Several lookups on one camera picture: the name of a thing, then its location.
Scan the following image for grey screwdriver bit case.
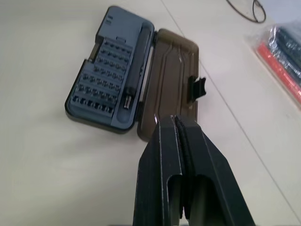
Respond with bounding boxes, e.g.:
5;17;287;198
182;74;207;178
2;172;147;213
65;5;207;142

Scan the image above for black thin cable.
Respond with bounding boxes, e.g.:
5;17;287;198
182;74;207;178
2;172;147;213
226;0;267;24

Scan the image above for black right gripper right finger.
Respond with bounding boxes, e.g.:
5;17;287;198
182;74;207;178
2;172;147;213
175;113;256;226

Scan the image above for plastic bag with red-black item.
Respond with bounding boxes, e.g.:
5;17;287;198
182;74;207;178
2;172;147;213
244;16;301;106

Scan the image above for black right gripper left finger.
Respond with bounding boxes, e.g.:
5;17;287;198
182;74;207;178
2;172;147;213
133;114;186;226

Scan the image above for black screwdriver handle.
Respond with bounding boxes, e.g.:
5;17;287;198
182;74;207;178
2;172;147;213
122;25;154;112

